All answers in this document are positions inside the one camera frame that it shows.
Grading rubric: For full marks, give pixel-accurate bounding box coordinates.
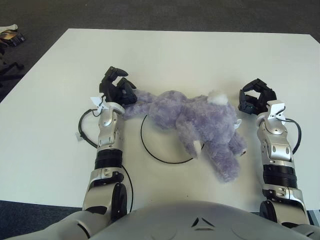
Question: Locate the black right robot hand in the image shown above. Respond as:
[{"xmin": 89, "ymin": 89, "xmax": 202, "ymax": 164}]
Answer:
[{"xmin": 237, "ymin": 78, "xmax": 278, "ymax": 116}]

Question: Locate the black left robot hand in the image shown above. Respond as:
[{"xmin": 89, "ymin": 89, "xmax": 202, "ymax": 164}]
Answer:
[{"xmin": 98, "ymin": 66, "xmax": 138, "ymax": 108}]

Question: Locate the purple plush bunny doll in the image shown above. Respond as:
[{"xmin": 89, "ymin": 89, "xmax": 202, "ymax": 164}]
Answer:
[{"xmin": 122, "ymin": 89, "xmax": 248, "ymax": 184}]

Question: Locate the white plate with black rim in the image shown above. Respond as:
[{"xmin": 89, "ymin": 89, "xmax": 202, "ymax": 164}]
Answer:
[{"xmin": 140, "ymin": 114, "xmax": 204, "ymax": 165}]

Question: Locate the black chair base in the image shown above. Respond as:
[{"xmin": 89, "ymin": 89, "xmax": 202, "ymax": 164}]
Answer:
[{"xmin": 0, "ymin": 61, "xmax": 25, "ymax": 82}]

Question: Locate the dark box on floor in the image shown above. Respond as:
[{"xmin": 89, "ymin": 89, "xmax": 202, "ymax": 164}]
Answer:
[{"xmin": 0, "ymin": 29, "xmax": 26, "ymax": 47}]

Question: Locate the grey table leg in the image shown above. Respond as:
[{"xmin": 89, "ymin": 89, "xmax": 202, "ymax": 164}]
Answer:
[{"xmin": 308, "ymin": 209, "xmax": 320, "ymax": 222}]

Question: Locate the grey robot torso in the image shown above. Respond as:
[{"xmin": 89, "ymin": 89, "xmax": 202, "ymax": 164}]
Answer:
[{"xmin": 92, "ymin": 199, "xmax": 288, "ymax": 240}]

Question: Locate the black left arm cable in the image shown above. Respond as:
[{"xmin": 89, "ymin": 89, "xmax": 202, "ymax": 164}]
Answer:
[{"xmin": 78, "ymin": 92, "xmax": 135, "ymax": 216}]

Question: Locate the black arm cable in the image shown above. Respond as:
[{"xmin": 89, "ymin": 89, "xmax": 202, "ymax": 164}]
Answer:
[
  {"xmin": 78, "ymin": 92, "xmax": 135, "ymax": 216},
  {"xmin": 283, "ymin": 117, "xmax": 302, "ymax": 155}
]

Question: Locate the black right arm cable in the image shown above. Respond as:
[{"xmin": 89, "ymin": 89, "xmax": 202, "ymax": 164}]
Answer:
[{"xmin": 283, "ymin": 117, "xmax": 302, "ymax": 155}]

